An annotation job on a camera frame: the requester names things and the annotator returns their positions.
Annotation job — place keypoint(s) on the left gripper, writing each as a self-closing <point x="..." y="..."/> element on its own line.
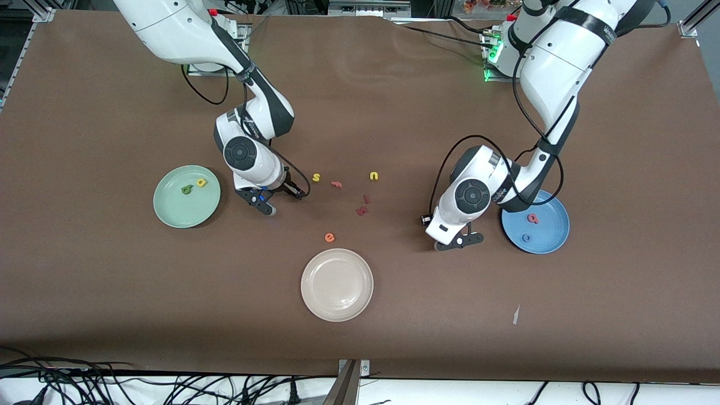
<point x="423" y="223"/>

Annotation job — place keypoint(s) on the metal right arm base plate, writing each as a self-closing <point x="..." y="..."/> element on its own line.
<point x="197" y="72"/>

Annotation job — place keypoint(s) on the grey metal bracket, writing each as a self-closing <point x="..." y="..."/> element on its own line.
<point x="349" y="385"/>

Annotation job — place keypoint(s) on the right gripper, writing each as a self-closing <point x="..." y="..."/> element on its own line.
<point x="292" y="189"/>

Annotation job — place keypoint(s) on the orange artificial flowers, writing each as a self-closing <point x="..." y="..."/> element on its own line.
<point x="478" y="5"/>

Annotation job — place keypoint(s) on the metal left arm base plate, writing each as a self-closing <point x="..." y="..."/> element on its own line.
<point x="489" y="76"/>

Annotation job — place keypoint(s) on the white paper scrap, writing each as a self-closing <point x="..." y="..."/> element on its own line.
<point x="516" y="316"/>

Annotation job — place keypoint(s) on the beige plate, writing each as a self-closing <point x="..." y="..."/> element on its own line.
<point x="337" y="284"/>

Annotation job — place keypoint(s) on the blue plate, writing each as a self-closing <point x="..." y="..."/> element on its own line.
<point x="548" y="236"/>

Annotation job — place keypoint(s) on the brown table cover sheet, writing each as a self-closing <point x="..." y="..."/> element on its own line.
<point x="360" y="101"/>

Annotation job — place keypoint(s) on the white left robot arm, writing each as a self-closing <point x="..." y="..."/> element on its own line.
<point x="562" y="56"/>

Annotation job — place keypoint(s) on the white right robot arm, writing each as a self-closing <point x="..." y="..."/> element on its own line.
<point x="169" y="28"/>

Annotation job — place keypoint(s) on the silver aluminium side rail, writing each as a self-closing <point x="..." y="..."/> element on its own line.
<point x="14" y="67"/>

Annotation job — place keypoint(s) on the green plate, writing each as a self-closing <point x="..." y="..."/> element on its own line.
<point x="180" y="211"/>

